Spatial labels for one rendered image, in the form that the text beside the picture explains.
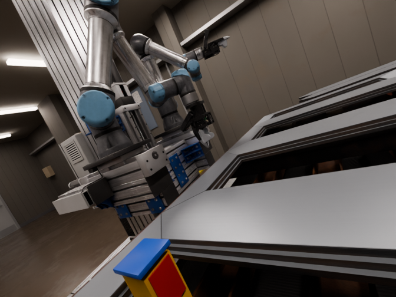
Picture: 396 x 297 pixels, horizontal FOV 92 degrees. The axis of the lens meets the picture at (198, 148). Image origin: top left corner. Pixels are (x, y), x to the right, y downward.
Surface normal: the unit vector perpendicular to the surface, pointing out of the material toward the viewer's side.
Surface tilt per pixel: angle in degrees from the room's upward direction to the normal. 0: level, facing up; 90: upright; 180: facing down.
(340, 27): 90
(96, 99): 97
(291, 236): 0
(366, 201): 0
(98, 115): 97
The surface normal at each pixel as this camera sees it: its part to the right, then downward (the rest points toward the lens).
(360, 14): -0.43, 0.32
